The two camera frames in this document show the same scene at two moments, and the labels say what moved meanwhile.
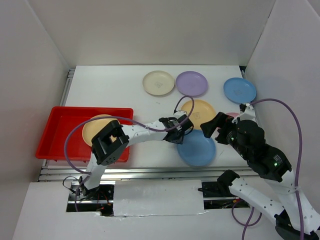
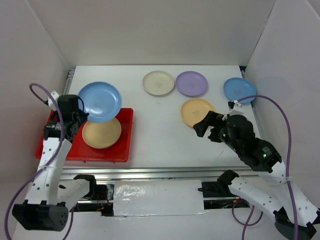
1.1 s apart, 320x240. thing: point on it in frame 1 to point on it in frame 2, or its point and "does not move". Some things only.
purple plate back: (191, 83) does not move
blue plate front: (197, 150) to (101, 100)
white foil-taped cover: (155, 197) does not move
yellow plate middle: (203, 111) does not move
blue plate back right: (239, 90) does not move
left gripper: (179, 140) to (84, 115)
